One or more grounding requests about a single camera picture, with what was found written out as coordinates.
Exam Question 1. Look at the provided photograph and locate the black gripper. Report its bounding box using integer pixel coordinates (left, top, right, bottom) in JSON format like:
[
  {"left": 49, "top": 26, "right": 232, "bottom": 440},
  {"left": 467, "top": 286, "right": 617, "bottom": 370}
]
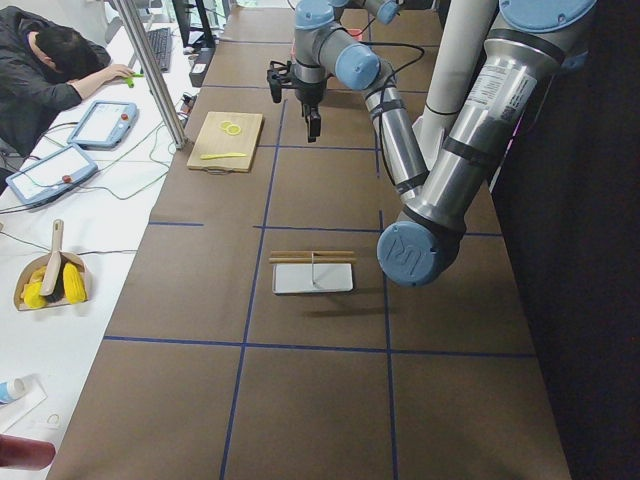
[{"left": 266, "top": 60, "right": 329, "bottom": 143}]

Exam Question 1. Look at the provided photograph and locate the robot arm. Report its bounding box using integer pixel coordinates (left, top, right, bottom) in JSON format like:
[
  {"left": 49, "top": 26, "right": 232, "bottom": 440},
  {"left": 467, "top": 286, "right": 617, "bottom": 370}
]
[
  {"left": 347, "top": 0, "right": 400, "bottom": 25},
  {"left": 267, "top": 1, "right": 596, "bottom": 286}
]

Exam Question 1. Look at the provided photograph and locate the front lemon slice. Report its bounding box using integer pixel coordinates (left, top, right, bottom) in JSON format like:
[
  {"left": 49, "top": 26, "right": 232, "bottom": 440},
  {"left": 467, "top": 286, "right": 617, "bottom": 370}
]
[{"left": 226, "top": 124, "right": 242, "bottom": 136}]

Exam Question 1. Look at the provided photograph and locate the bamboo cutting board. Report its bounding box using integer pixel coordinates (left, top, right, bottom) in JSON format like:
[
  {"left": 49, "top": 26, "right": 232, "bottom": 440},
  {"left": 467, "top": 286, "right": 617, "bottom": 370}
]
[{"left": 187, "top": 111, "right": 263, "bottom": 173}]

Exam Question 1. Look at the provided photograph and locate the yellow plastic knife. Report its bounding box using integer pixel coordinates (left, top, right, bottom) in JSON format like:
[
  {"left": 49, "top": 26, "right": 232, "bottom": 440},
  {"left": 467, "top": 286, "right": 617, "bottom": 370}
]
[{"left": 199, "top": 152, "right": 247, "bottom": 160}]

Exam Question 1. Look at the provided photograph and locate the pink plastic bin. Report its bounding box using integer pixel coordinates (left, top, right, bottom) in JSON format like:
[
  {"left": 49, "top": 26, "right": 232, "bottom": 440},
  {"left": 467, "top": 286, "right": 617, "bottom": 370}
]
[{"left": 347, "top": 28, "right": 363, "bottom": 42}]

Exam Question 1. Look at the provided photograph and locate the black power box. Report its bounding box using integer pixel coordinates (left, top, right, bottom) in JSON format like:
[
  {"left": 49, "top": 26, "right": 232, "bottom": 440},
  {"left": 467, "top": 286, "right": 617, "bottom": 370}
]
[{"left": 189, "top": 48, "right": 215, "bottom": 88}]

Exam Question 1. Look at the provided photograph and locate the black keyboard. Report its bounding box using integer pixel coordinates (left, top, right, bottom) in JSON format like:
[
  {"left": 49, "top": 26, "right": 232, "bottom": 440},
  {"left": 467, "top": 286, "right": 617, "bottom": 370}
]
[{"left": 146, "top": 27, "right": 172, "bottom": 72}]

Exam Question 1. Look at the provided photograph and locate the left wooden rack rod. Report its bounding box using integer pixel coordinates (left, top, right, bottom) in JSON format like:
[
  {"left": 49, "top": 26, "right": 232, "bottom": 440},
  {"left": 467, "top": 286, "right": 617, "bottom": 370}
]
[{"left": 270, "top": 250, "right": 355, "bottom": 259}]

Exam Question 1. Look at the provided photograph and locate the wooden rack rod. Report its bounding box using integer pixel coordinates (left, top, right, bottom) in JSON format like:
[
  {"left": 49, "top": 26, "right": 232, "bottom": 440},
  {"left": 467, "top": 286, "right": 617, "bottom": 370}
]
[
  {"left": 270, "top": 250, "right": 355, "bottom": 259},
  {"left": 268, "top": 256, "right": 357, "bottom": 264}
]

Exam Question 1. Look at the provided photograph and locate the right wooden rack rod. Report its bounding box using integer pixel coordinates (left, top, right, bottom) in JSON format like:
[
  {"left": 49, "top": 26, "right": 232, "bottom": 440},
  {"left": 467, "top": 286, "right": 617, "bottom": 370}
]
[{"left": 268, "top": 256, "right": 357, "bottom": 264}]

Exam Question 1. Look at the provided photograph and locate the green toy object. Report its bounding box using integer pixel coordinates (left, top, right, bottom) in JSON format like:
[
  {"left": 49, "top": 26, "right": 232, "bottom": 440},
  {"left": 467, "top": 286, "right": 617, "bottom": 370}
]
[{"left": 123, "top": 73, "right": 144, "bottom": 88}]

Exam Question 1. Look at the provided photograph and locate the white rack tray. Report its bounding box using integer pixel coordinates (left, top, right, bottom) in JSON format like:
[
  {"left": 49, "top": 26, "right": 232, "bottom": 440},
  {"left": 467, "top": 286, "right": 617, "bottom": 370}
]
[{"left": 272, "top": 263, "right": 354, "bottom": 294}]

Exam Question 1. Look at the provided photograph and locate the far teach pendant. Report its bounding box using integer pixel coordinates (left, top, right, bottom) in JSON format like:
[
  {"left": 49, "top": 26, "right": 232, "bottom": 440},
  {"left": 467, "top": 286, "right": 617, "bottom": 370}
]
[{"left": 67, "top": 100, "right": 139, "bottom": 150}]

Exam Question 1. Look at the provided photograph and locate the teach pendant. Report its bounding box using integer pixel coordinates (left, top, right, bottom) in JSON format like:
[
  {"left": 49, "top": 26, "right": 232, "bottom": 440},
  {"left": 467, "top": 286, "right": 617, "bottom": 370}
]
[
  {"left": 67, "top": 100, "right": 139, "bottom": 150},
  {"left": 6, "top": 145, "right": 98, "bottom": 206}
]

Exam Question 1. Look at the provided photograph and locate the near teach pendant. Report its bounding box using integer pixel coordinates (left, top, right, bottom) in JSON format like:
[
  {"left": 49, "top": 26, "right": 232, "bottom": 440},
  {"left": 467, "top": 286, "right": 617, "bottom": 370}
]
[{"left": 6, "top": 145, "right": 98, "bottom": 206}]

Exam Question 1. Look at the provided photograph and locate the sleeping person black jacket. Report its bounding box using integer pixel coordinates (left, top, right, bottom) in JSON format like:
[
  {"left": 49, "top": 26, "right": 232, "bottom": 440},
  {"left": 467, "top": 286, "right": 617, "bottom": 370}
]
[{"left": 1, "top": 6, "right": 134, "bottom": 158}]

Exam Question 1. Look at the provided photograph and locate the yellow toy corn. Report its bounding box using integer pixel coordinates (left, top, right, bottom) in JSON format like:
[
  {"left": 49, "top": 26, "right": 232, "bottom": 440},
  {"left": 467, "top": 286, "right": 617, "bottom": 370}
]
[{"left": 63, "top": 262, "right": 87, "bottom": 304}]

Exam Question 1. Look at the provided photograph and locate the beige dustpan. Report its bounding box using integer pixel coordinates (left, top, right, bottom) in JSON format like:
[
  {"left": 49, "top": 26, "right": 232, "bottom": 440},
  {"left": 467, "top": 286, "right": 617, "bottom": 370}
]
[{"left": 14, "top": 251, "right": 90, "bottom": 311}]

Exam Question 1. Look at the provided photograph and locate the white blue tube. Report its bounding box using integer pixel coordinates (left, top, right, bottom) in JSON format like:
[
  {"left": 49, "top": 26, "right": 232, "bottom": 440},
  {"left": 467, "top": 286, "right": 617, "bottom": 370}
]
[{"left": 0, "top": 378, "right": 27, "bottom": 406}]

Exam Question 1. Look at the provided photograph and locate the red cylinder bottle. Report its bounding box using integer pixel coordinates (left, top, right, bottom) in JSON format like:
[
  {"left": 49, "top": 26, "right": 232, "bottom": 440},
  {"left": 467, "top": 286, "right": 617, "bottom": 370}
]
[{"left": 1, "top": 435, "right": 56, "bottom": 471}]

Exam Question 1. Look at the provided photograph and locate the metal cutting board handle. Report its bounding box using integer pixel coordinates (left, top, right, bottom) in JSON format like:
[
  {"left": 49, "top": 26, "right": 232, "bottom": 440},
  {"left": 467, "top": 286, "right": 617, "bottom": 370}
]
[{"left": 205, "top": 168, "right": 243, "bottom": 175}]

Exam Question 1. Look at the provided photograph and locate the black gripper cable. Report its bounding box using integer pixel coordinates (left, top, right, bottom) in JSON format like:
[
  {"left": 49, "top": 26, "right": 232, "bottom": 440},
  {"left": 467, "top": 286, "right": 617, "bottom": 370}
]
[{"left": 364, "top": 42, "right": 427, "bottom": 176}]

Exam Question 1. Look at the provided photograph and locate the white rack bracket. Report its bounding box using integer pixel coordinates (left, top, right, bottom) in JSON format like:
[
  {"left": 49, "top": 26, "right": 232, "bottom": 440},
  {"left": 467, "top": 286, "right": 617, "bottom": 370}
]
[{"left": 311, "top": 251, "right": 321, "bottom": 289}]

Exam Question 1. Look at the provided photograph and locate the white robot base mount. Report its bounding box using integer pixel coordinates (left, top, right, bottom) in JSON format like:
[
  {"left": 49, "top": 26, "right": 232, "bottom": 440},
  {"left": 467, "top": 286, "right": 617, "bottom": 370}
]
[{"left": 414, "top": 0, "right": 498, "bottom": 162}]

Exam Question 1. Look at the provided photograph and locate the aluminium frame post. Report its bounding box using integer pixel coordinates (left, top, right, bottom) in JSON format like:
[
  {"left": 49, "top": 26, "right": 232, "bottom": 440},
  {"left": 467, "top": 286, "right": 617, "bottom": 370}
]
[{"left": 114, "top": 0, "right": 188, "bottom": 150}]

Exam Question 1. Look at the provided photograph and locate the wooden handled brush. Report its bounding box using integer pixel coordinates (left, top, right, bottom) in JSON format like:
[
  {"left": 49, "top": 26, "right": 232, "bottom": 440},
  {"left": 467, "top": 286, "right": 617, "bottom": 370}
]
[{"left": 40, "top": 219, "right": 64, "bottom": 303}]

